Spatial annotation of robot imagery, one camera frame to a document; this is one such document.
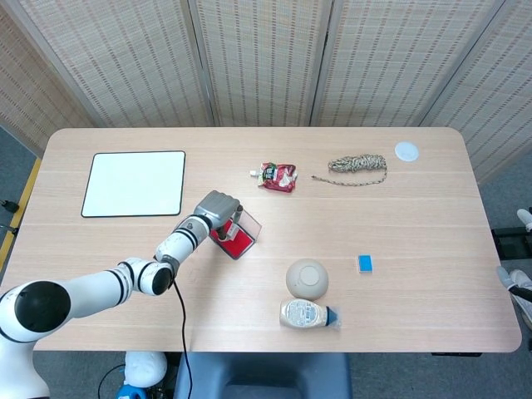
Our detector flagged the beige upturned bowl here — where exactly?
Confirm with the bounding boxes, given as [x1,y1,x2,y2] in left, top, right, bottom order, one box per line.
[285,258,329,301]

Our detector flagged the red ink pad clear lid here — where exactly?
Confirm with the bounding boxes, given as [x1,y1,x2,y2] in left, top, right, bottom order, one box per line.
[209,209,263,261]

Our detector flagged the dark trouser leg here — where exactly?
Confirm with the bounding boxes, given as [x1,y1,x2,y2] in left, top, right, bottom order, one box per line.
[513,286,532,330]

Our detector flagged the black floor cable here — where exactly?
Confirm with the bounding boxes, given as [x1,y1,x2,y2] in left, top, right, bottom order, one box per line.
[98,364,126,399]

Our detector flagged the white round desk grommet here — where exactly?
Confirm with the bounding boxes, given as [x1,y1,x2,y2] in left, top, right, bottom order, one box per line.
[394,141,420,163]

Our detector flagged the blue robot part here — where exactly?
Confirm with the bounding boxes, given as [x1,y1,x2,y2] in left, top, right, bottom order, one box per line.
[117,384,146,399]

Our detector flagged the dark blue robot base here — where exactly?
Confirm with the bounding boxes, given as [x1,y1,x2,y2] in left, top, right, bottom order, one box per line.
[172,352,353,399]

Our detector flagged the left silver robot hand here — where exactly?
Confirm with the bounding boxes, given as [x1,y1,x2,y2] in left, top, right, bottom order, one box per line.
[194,190,244,244]

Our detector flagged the white rounded robot cover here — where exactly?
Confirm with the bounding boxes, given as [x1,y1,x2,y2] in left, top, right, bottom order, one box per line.
[124,351,168,387]

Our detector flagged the mayonnaise bottle blue cap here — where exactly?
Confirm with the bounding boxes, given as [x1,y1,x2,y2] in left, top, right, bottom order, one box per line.
[278,298,343,333]

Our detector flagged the red drink pouch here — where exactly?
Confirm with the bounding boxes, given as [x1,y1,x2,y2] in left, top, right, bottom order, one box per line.
[249,161,298,194]

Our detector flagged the coiled patterned rope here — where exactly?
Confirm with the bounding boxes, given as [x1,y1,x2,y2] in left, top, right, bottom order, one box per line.
[311,153,388,187]

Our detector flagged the woven folding screen panel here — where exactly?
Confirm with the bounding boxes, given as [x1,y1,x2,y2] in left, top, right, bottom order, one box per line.
[186,0,333,128]
[309,0,515,128]
[6,0,219,129]
[0,0,101,158]
[419,0,532,186]

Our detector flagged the small red stamp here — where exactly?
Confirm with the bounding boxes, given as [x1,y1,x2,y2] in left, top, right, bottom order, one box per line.
[222,219,241,242]

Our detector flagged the white board black rim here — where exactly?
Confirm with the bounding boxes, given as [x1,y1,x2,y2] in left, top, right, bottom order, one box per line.
[81,150,187,219]

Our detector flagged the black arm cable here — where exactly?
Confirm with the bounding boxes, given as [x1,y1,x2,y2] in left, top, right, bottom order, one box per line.
[170,277,195,399]

